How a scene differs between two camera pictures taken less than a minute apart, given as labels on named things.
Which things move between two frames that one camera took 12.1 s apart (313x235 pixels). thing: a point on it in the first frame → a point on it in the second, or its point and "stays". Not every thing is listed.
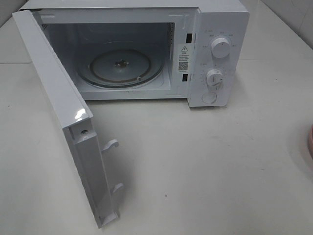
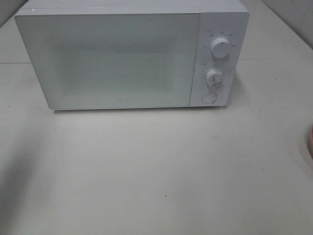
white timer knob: (214, 78) stays
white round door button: (209, 97) stays
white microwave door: (83, 137) → (112, 60)
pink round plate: (311, 142) stays
